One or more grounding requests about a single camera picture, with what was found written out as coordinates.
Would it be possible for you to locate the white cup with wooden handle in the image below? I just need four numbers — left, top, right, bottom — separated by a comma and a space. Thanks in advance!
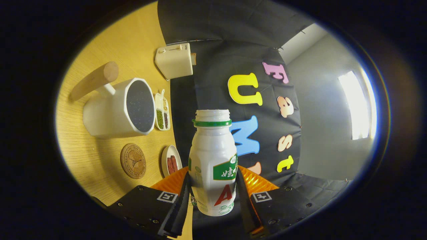
70, 61, 156, 139

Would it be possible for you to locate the black backdrop cloth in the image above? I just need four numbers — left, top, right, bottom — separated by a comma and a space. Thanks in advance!
157, 0, 351, 234

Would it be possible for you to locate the wooden table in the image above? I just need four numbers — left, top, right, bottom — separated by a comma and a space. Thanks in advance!
55, 2, 194, 240

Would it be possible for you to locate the beige round plate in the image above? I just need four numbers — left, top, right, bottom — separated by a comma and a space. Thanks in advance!
161, 145, 183, 178

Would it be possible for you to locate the white divided dish with beans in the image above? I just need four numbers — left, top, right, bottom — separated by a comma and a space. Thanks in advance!
154, 89, 171, 131

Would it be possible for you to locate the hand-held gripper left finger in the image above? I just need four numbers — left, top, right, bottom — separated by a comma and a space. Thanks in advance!
107, 166, 193, 238

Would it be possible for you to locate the bright ceiling light panel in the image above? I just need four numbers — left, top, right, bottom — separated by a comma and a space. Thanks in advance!
338, 70, 377, 140

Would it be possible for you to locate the cream toaster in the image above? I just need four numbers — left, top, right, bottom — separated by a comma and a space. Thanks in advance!
154, 43, 194, 81

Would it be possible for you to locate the round cork coaster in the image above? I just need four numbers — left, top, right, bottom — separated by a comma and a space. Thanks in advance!
120, 143, 147, 179

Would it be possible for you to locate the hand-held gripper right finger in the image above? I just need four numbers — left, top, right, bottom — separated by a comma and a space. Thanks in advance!
235, 165, 322, 238

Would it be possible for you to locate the white juice bottle green label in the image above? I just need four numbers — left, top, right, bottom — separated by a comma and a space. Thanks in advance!
188, 109, 239, 217

